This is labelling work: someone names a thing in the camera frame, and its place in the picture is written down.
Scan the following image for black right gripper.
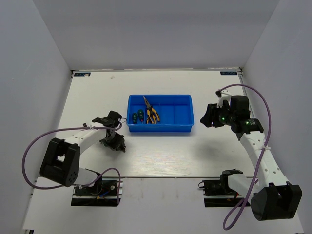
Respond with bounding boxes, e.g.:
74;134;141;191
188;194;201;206
200;102;236;128

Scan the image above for yellow black short pliers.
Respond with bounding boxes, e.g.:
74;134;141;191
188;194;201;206
146;117;157;124

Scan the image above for yellow black long-nose pliers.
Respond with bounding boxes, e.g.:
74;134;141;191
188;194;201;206
143;96;160;123

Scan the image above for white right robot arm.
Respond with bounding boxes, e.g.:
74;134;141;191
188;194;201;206
200;96;302;221

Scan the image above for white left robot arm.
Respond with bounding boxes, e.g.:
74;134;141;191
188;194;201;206
39;111;126;195

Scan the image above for blue plastic divided bin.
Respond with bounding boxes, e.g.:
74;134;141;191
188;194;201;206
127;94;194;133

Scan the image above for blue label sticker right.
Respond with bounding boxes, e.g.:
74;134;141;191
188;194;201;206
220;71;237;76

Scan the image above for blue label sticker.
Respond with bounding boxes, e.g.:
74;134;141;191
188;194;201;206
220;71;237;76
74;72;91;77

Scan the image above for blue label sticker left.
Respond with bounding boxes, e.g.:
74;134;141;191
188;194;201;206
74;72;91;77

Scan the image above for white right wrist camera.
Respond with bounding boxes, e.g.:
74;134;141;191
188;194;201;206
215;89;232;108

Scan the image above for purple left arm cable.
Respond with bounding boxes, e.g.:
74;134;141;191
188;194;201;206
21;118;127;204

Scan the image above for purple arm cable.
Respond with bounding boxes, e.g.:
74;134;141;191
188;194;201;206
21;118;127;204
223;84;272;231

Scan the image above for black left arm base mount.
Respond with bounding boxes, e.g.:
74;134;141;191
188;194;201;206
71;178;123;207

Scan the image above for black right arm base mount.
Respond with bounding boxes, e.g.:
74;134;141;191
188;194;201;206
198;179;243;208

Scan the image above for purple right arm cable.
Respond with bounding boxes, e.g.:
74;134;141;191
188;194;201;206
223;84;272;231

